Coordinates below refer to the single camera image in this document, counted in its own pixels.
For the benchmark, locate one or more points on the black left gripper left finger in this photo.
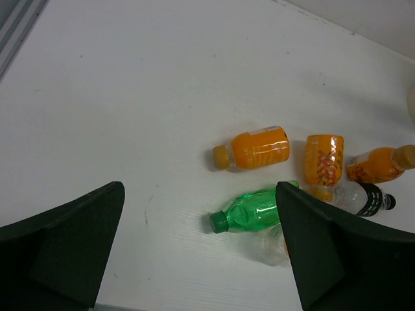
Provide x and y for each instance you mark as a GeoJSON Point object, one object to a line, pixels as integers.
{"type": "Point", "coordinates": [56, 260]}

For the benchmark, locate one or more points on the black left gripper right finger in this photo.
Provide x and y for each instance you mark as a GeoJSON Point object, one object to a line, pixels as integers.
{"type": "Point", "coordinates": [341, 261]}

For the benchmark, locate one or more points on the clear bottle yellow cap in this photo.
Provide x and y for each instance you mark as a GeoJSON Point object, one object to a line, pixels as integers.
{"type": "Point", "coordinates": [276, 253]}

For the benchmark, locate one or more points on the cream panda bin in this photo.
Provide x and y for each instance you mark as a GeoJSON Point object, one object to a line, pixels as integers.
{"type": "Point", "coordinates": [411, 103]}

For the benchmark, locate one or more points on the clear bottle black label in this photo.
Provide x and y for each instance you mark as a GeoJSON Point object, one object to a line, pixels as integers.
{"type": "Point", "coordinates": [362, 199]}

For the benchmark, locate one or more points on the green plastic bottle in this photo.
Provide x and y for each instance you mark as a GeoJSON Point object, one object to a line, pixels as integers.
{"type": "Point", "coordinates": [250, 212]}

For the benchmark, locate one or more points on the orange bottle with gold cap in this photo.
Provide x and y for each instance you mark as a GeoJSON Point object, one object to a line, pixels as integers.
{"type": "Point", "coordinates": [381, 164]}

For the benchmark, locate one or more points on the orange fruit label bottle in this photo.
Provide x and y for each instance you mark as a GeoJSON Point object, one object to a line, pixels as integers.
{"type": "Point", "coordinates": [323, 164]}

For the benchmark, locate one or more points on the orange juice bottle plain label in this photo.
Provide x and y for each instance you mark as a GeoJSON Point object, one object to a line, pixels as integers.
{"type": "Point", "coordinates": [252, 150]}

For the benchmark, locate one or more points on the left aluminium side rail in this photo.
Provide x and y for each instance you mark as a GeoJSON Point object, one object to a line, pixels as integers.
{"type": "Point", "coordinates": [18, 18]}

